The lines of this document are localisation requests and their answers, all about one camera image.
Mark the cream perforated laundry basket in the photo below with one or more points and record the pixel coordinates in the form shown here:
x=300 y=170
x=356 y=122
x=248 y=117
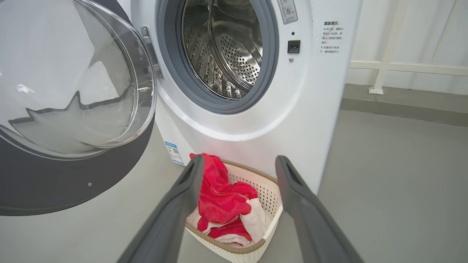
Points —
x=268 y=197

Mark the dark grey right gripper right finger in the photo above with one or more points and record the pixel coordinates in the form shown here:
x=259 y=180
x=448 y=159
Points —
x=314 y=226

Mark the red and white garment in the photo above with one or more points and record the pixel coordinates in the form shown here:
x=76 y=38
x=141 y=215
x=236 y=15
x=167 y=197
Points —
x=223 y=201

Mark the perforated steel drum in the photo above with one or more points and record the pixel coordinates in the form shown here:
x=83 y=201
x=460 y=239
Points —
x=226 y=54

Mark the round black glass washer door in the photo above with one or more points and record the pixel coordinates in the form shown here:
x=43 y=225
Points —
x=73 y=175

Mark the white washing machine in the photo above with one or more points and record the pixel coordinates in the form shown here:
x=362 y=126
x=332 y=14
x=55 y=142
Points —
x=292 y=109

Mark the grey warning sticker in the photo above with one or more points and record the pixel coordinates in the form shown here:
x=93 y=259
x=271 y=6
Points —
x=287 y=11

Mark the white metal railing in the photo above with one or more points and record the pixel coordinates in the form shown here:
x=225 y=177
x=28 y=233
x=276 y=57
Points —
x=387 y=65

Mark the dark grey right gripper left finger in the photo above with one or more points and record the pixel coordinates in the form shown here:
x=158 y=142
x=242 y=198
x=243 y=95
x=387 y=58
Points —
x=164 y=219

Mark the printed text notice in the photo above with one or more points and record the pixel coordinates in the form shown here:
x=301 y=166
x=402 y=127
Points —
x=331 y=36

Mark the blue energy label sticker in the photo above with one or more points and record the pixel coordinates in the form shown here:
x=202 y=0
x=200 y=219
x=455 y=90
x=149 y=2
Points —
x=174 y=153

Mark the metal door hinge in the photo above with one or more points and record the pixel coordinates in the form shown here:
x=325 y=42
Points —
x=151 y=51

